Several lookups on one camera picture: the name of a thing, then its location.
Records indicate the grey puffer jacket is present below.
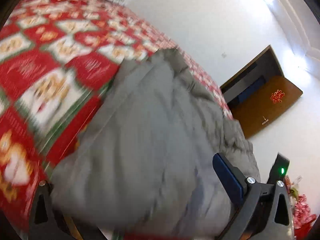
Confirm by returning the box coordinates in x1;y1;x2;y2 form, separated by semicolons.
51;49;260;237

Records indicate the red clothes pile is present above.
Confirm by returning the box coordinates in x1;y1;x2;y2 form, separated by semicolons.
284;175;317;239

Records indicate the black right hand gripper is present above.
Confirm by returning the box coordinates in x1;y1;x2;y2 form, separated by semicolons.
267;153;290;184

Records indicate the brown wooden door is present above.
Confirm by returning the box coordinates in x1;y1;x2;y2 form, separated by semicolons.
231;76;303;139

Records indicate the red double happiness sticker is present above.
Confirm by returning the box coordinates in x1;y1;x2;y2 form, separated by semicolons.
270;89;285;104

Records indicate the red checkered teddy bedspread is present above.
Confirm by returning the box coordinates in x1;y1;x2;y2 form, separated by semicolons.
0;0;234;240

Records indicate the dark wooden door frame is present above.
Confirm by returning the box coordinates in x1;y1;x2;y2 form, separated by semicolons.
220;46;284;111

